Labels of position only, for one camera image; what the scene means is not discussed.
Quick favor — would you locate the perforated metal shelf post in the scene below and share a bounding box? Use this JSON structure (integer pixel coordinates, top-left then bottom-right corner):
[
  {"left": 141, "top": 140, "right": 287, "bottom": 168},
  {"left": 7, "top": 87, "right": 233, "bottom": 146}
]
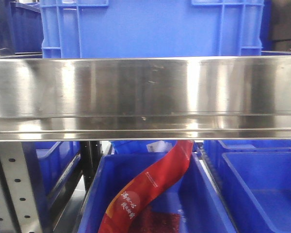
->
[{"left": 0, "top": 142, "right": 43, "bottom": 233}]

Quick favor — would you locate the dark blue bin upper left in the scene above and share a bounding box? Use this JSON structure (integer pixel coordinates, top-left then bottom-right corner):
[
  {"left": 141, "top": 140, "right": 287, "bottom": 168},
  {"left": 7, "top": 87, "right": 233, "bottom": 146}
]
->
[{"left": 0, "top": 0, "right": 43, "bottom": 56}]

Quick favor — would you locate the red printed snack bag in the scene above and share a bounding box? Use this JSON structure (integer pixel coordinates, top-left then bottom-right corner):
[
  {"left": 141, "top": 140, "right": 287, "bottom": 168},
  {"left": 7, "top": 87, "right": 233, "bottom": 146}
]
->
[{"left": 98, "top": 140, "right": 194, "bottom": 233}]

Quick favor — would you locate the blue bin lower right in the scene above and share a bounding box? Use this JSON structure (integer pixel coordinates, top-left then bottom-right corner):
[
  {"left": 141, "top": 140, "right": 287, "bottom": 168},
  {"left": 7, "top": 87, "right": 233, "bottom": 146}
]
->
[{"left": 203, "top": 140, "right": 291, "bottom": 233}]

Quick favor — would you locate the stainless steel shelf rail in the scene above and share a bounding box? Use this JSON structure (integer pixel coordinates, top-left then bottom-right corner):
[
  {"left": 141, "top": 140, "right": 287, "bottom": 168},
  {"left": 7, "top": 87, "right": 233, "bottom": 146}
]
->
[{"left": 0, "top": 56, "right": 291, "bottom": 141}]

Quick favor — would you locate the large blue crate top shelf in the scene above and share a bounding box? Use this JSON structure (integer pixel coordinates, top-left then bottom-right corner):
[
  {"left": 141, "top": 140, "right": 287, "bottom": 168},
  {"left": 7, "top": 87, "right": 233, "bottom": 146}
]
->
[{"left": 40, "top": 0, "right": 264, "bottom": 58}]

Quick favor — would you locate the blue bin lower left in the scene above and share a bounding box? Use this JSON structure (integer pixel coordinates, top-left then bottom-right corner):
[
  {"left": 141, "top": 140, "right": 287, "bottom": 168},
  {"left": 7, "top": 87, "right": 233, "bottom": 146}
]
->
[{"left": 23, "top": 141, "right": 81, "bottom": 197}]

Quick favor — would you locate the blue bin with red bag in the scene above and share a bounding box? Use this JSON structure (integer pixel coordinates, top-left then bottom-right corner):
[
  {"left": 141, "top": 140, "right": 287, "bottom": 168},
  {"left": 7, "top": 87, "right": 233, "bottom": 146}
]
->
[{"left": 77, "top": 153, "right": 236, "bottom": 233}]

